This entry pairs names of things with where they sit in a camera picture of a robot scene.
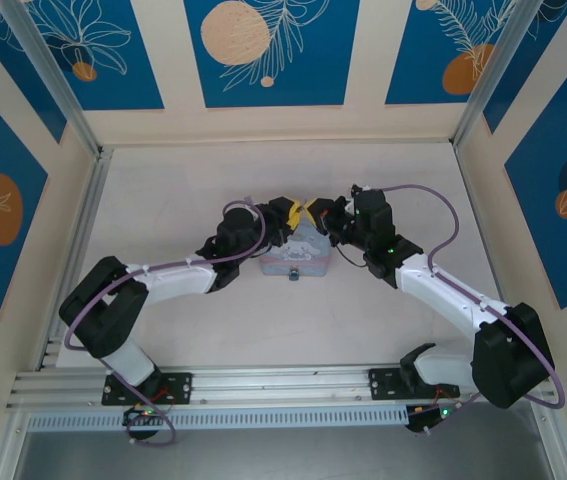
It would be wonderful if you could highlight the aluminium table side rail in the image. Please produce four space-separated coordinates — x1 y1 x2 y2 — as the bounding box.
452 143 512 311
36 147 114 372

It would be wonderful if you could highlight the grey metal sheet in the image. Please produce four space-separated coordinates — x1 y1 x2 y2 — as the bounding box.
10 427 562 480

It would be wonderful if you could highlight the aluminium corner post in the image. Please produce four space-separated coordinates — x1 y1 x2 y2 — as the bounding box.
451 0 549 149
0 0 102 159

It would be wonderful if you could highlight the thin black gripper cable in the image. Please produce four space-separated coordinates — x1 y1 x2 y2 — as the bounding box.
334 243 370 270

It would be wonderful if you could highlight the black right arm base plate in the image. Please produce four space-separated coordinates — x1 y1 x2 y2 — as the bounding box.
368 367 462 401

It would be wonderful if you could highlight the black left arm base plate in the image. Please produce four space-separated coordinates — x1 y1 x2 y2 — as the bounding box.
101 371 194 407

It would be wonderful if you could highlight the grey slotted cable duct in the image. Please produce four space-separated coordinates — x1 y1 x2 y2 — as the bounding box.
26 404 409 434

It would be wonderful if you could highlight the light blue cartoon pouch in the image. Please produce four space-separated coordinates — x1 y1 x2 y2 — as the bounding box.
258 219 333 279

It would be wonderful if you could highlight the aluminium frame rail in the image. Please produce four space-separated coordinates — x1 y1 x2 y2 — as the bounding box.
5 367 552 414

